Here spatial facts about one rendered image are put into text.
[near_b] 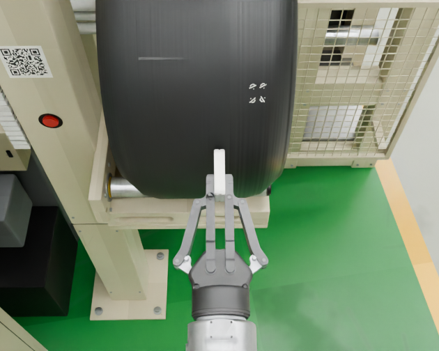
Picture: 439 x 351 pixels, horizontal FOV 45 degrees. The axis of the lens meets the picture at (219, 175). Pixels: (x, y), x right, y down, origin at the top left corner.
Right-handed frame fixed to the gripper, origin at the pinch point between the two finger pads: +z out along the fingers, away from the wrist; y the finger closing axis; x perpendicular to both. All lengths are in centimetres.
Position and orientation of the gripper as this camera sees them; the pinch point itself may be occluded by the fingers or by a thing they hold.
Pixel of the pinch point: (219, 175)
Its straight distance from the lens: 76.0
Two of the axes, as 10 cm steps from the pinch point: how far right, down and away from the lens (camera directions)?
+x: 0.0, 4.1, 9.1
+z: -0.1, -9.1, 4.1
